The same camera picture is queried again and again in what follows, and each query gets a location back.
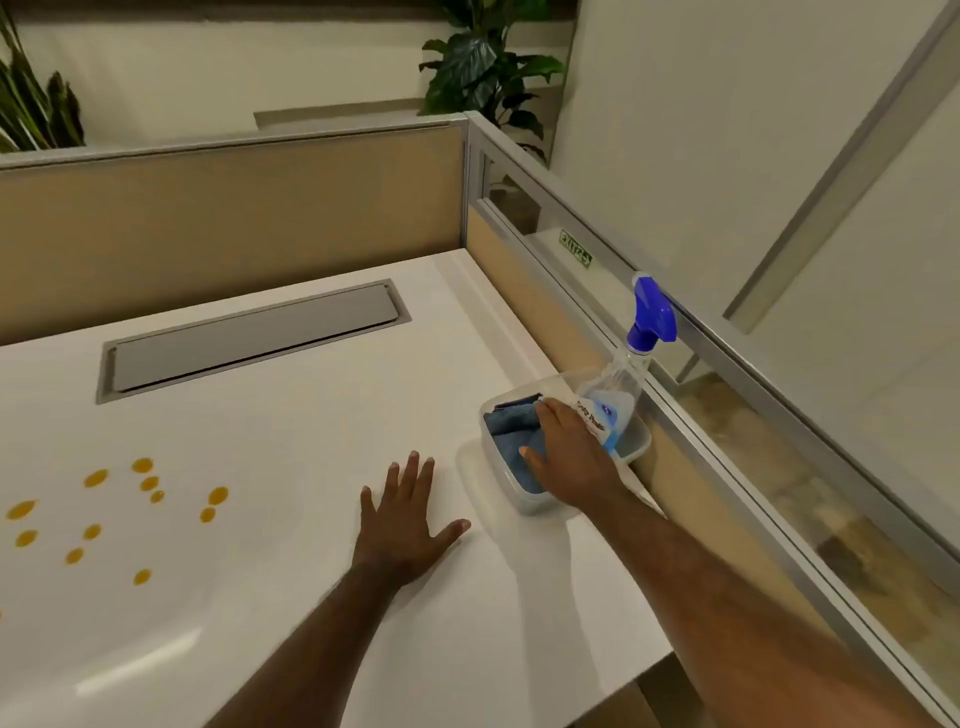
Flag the person's right hand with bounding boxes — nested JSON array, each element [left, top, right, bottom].
[[519, 397, 633, 517]]

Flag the person's left hand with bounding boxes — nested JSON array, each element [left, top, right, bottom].
[[350, 451, 472, 590]]

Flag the glass and beige side partition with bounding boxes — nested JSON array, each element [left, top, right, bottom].
[[461, 110, 960, 728]]

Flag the group of yellow liquid drops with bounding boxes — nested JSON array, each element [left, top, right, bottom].
[[5, 457, 230, 588]]

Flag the spray bottle with blue trigger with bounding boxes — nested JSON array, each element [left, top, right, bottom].
[[575, 273, 679, 455]]

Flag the grey cable tray cover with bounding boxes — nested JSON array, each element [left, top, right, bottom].
[[95, 278, 412, 406]]

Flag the broad-leaf green plant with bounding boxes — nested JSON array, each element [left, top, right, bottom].
[[417, 0, 565, 163]]

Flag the beige partition panel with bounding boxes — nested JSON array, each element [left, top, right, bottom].
[[0, 112, 470, 348]]

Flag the blue microfiber cloth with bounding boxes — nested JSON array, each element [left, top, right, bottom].
[[483, 399, 549, 496]]

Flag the person's right forearm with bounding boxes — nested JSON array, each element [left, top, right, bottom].
[[578, 483, 943, 728]]

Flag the white table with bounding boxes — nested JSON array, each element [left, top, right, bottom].
[[0, 247, 676, 728]]

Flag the small glass panel sticker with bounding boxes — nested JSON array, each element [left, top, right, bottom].
[[558, 228, 595, 271]]

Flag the person's left forearm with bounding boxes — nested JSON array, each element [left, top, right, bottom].
[[203, 558, 412, 728]]

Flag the snake plant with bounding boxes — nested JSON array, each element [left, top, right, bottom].
[[0, 7, 86, 154]]

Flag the clear plastic container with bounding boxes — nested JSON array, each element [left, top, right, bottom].
[[457, 367, 654, 517]]

